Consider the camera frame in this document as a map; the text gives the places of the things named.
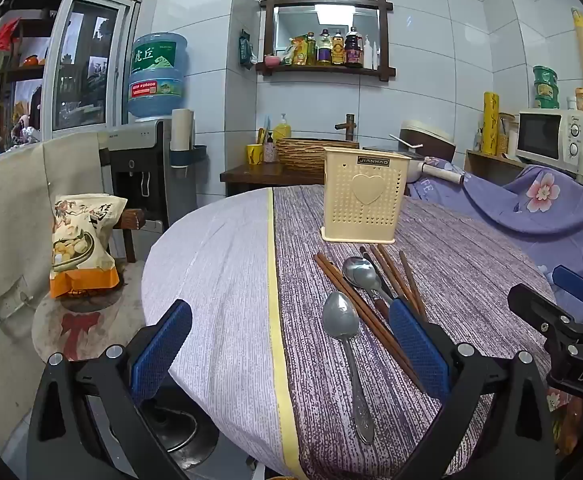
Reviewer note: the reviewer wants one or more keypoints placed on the white microwave oven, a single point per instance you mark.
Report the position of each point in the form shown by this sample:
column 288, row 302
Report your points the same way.
column 539, row 137

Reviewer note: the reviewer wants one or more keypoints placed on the small white jar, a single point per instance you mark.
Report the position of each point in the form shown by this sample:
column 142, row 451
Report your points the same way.
column 571, row 104

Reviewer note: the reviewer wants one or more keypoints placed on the bamboo style faucet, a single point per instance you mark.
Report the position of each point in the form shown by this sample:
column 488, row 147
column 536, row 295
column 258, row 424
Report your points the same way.
column 349, row 127

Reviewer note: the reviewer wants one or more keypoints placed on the wall power socket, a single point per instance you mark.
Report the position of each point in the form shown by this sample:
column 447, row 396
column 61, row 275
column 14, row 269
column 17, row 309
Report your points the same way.
column 6, row 305

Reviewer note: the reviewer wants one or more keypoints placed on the white squeeze bottle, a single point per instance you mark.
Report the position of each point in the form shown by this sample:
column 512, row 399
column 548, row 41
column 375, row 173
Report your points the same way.
column 369, row 55

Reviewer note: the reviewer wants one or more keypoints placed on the grey water dispenser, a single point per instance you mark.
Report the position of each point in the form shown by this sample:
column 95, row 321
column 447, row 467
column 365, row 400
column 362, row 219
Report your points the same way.
column 136, row 170

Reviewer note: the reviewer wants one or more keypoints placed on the yellow dish soap bottle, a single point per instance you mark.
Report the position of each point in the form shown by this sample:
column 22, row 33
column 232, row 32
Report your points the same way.
column 282, row 130

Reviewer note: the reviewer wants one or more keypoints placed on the woven pattern basin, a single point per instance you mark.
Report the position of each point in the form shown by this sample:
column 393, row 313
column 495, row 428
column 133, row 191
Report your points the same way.
column 301, row 157

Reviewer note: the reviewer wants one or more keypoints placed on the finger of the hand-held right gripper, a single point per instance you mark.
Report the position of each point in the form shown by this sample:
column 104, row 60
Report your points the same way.
column 534, row 305
column 574, row 280

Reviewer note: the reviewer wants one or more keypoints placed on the dark soy sauce bottle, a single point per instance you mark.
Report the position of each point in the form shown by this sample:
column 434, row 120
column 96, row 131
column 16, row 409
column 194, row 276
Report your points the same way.
column 353, row 50

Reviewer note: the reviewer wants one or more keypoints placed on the yellow pouch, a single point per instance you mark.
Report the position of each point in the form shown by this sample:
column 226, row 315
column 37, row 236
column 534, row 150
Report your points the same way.
column 299, row 52

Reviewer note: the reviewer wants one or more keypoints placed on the brown white rice cooker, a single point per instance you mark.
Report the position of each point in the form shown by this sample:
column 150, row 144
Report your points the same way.
column 431, row 140

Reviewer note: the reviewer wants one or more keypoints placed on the cream plastic utensil holder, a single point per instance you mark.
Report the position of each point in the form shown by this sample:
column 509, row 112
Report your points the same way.
column 366, row 215

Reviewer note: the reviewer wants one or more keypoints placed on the wooden display shelf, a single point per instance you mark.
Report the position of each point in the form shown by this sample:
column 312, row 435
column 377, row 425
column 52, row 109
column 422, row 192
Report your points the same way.
column 21, row 75

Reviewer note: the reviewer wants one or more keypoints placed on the printed snack bag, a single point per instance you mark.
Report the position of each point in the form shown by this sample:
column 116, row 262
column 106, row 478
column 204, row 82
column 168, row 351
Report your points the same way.
column 84, row 245

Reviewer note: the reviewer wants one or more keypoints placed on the blue toothbrush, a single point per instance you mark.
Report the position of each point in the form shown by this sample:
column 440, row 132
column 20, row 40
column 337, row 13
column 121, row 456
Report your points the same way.
column 267, row 127

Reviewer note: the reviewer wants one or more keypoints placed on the yellow mug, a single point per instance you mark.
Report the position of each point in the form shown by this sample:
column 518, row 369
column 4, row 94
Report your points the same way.
column 254, row 155

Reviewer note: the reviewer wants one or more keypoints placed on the blue-grey wall rack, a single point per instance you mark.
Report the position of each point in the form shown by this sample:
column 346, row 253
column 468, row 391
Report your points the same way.
column 194, row 156

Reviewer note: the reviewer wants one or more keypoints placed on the purple label bottle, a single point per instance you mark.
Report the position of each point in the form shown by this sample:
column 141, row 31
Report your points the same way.
column 325, row 50

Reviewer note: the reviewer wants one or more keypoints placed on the blue water jug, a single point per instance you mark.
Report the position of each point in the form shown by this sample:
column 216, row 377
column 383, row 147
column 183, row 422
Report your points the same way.
column 159, row 75

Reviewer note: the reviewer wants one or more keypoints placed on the yellow roll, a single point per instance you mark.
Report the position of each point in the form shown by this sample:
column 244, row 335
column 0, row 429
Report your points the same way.
column 491, row 125

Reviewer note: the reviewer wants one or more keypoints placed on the amber sauce bottle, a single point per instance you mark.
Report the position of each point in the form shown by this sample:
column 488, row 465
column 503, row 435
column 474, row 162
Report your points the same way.
column 338, row 51

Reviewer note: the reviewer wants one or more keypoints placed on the white pan with lid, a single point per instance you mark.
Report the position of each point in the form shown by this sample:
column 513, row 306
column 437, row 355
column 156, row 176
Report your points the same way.
column 441, row 174

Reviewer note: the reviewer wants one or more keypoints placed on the dark wooden counter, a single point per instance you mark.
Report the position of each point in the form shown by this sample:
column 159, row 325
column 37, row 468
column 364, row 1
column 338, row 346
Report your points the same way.
column 251, row 175

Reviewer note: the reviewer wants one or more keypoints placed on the white rice paddle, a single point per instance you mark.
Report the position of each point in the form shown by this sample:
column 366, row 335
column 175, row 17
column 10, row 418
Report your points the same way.
column 404, row 141

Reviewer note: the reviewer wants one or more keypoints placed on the round stool with red bow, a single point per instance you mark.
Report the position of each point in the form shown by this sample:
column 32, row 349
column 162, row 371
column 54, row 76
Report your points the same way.
column 81, row 325

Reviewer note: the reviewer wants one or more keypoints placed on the red decoration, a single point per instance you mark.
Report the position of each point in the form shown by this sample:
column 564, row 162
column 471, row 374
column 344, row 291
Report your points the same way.
column 6, row 35

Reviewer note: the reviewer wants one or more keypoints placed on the small white bottle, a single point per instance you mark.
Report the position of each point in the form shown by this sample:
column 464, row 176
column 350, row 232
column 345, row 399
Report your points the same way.
column 377, row 59

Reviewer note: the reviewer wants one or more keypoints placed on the green hanging packet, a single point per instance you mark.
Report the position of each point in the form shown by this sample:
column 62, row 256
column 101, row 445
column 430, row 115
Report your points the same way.
column 246, row 50

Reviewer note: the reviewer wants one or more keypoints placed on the dark wooden stool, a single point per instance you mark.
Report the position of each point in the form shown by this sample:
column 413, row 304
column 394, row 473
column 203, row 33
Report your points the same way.
column 136, row 220

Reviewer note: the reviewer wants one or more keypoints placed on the light wooden cabinet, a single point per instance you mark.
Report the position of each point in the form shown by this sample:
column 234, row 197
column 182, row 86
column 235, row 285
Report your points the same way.
column 486, row 170

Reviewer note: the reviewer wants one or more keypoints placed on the green-yellow oil bottle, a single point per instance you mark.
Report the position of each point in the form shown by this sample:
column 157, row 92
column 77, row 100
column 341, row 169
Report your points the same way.
column 311, row 50

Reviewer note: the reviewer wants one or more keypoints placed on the dark metal table base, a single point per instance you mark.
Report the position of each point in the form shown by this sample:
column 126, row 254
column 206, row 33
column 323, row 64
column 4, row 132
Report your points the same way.
column 181, row 440

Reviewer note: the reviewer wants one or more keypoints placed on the glass storage jar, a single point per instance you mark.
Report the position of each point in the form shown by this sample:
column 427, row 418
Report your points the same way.
column 506, row 135

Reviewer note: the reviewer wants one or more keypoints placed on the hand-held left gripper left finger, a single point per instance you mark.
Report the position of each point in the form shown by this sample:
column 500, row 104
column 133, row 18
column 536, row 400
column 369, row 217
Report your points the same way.
column 161, row 350

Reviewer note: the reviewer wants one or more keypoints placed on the silver metal spoon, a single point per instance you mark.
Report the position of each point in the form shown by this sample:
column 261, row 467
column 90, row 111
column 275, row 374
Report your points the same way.
column 340, row 317
column 360, row 272

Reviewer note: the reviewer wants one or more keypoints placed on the wooden framed mirror shelf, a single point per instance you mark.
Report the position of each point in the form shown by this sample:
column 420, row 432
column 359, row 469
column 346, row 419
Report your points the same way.
column 384, row 35

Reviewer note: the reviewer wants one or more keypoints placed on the pink bowl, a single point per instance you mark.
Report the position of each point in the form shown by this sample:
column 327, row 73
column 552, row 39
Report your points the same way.
column 272, row 60

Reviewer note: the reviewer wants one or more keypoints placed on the pink pump bottle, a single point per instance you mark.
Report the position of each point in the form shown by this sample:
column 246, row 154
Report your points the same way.
column 270, row 151

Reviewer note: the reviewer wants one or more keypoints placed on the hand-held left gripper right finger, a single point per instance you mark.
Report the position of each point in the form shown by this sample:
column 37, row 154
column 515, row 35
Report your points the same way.
column 419, row 350

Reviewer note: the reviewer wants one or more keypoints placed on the beige cloth panel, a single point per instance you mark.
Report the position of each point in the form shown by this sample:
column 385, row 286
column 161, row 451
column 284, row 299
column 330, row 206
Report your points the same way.
column 11, row 210

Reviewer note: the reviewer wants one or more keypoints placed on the purple floral cloth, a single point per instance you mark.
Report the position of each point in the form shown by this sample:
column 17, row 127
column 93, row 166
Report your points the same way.
column 511, row 210

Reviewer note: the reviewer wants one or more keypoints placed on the sliding window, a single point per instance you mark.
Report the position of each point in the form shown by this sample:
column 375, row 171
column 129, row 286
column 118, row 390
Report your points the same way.
column 56, row 60

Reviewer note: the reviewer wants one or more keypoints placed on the white paper cup tube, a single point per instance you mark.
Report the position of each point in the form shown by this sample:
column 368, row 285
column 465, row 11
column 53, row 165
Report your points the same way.
column 182, row 130

